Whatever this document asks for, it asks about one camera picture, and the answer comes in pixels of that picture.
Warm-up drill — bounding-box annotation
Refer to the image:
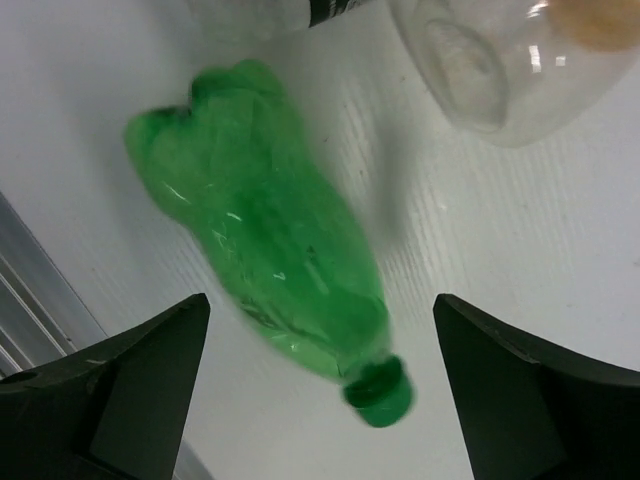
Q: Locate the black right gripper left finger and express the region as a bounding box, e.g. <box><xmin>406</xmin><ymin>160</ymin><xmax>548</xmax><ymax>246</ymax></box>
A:
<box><xmin>1</xmin><ymin>293</ymin><xmax>210</xmax><ymax>479</ymax></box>

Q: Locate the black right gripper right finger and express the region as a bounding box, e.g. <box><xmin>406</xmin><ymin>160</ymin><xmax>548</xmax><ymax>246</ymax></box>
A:
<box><xmin>433</xmin><ymin>294</ymin><xmax>639</xmax><ymax>479</ymax></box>

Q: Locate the crushed green bottle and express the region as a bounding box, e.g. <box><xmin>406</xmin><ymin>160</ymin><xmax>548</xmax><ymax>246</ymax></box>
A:
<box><xmin>123</xmin><ymin>60</ymin><xmax>414</xmax><ymax>428</ymax></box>

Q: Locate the clear bottle yellow cap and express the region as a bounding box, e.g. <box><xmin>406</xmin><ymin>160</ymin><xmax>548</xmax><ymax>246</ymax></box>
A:
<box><xmin>390</xmin><ymin>1</ymin><xmax>639</xmax><ymax>147</ymax></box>

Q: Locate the clear bottle black label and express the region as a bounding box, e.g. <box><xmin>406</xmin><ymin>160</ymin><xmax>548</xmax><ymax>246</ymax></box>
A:
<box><xmin>187</xmin><ymin>0</ymin><xmax>367</xmax><ymax>43</ymax></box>

